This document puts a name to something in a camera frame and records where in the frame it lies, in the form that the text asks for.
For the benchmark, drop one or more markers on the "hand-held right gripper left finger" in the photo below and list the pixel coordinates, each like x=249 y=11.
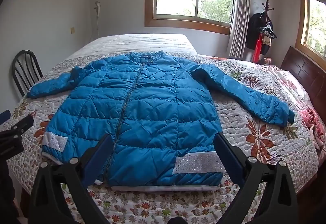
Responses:
x=98 y=160

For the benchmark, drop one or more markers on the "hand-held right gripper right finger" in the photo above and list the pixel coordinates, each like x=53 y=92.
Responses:
x=229 y=159

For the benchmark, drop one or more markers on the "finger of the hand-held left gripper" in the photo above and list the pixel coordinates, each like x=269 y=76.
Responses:
x=4 y=115
x=21 y=124

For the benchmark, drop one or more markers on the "blue down jacket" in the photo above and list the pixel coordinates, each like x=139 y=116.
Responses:
x=152 y=112

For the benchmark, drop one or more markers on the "black clothes hanger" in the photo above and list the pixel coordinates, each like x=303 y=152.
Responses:
x=270 y=31

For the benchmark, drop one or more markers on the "floral quilted bedspread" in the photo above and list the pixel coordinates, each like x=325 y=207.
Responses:
x=254 y=117

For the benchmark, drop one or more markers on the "black spindle-back chair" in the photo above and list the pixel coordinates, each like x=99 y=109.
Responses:
x=14 y=67

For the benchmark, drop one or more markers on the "pink crumpled cloth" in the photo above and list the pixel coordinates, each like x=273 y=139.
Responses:
x=313 y=122

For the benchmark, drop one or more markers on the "small toy figure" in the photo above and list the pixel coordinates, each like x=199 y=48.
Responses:
x=268 y=61

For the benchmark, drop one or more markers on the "dark wooden headboard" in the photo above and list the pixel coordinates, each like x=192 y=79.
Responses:
x=300 y=66

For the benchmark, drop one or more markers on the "white quilted blanket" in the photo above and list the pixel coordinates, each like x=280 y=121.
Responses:
x=132 y=43

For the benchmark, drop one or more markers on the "dark hanging coat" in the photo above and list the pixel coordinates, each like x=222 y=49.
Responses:
x=254 y=30

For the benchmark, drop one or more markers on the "grey pleated curtain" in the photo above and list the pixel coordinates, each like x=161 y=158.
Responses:
x=239 y=10

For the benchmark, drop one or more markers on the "dark wooden coat rack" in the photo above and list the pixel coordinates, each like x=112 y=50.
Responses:
x=267 y=9

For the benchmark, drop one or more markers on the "small wooden framed window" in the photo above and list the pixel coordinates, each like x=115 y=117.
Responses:
x=303 y=10

